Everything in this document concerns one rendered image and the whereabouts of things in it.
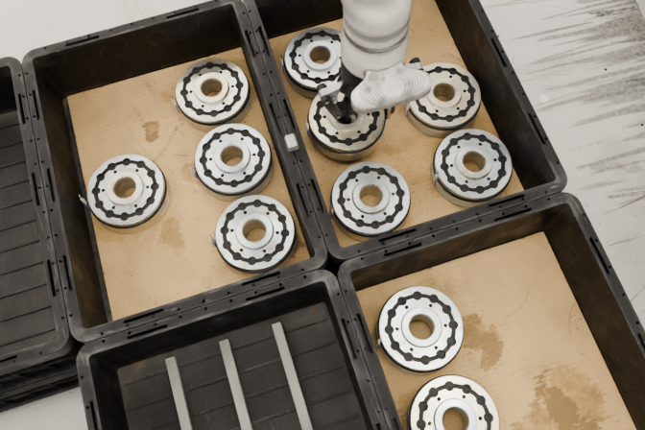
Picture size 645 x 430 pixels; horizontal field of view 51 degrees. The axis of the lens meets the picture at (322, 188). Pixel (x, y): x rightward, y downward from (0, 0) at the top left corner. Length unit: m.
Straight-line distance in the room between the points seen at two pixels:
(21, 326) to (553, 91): 0.86
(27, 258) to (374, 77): 0.51
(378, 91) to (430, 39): 0.31
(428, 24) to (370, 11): 0.37
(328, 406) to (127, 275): 0.31
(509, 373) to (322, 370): 0.22
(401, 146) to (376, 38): 0.27
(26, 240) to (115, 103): 0.23
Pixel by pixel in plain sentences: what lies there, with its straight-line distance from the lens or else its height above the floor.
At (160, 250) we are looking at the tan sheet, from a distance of 0.92.
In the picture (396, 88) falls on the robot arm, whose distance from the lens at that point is 0.75.
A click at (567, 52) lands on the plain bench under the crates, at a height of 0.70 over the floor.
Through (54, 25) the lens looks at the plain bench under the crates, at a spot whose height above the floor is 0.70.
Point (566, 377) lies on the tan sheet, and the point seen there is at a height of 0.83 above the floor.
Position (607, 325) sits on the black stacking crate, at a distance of 0.88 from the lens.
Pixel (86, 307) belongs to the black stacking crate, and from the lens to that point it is 0.85.
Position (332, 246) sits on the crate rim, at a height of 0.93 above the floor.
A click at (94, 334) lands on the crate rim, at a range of 0.81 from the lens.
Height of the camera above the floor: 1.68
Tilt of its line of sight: 68 degrees down
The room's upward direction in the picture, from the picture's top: 3 degrees counter-clockwise
